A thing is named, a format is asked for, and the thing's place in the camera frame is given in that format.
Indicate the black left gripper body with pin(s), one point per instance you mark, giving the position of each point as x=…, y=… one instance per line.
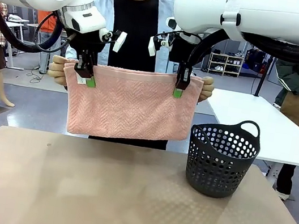
x=87, y=42

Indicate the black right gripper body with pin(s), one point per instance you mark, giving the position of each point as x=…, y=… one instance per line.
x=184, y=50

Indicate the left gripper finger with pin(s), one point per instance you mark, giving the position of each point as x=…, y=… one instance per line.
x=91, y=67
x=81, y=66

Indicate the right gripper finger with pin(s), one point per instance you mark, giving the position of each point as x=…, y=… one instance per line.
x=179, y=79
x=186, y=76

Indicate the pink terry towel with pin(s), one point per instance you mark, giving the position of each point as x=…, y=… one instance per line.
x=127, y=108

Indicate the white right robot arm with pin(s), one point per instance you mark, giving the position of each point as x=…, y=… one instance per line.
x=268, y=17

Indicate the person's right hand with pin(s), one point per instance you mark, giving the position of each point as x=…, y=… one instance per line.
x=57, y=69

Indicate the person's left hand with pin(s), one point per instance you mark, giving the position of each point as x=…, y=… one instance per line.
x=207, y=88

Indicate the white shoe shelf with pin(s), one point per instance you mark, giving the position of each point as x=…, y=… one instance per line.
x=226, y=64

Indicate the person in light blue shirt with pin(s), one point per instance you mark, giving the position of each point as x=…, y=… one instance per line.
x=134, y=29

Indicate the person in orange hoodie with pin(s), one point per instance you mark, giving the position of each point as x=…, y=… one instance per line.
x=42, y=22

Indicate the black equipment cases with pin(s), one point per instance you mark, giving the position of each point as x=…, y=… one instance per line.
x=253, y=63

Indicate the white height-adjustable desk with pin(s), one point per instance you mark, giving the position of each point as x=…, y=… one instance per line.
x=18, y=21

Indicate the black tripod pole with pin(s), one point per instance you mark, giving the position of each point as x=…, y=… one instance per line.
x=262, y=79

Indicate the white table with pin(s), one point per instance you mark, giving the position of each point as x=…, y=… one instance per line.
x=264, y=131

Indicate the dark grey perforated basket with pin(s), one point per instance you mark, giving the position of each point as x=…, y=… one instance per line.
x=212, y=183

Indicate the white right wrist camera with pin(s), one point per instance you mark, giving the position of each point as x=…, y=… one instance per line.
x=152, y=46

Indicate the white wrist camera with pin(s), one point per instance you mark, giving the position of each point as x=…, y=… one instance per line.
x=120, y=41
x=152, y=46

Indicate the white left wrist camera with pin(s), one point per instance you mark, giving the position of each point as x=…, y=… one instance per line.
x=120, y=41

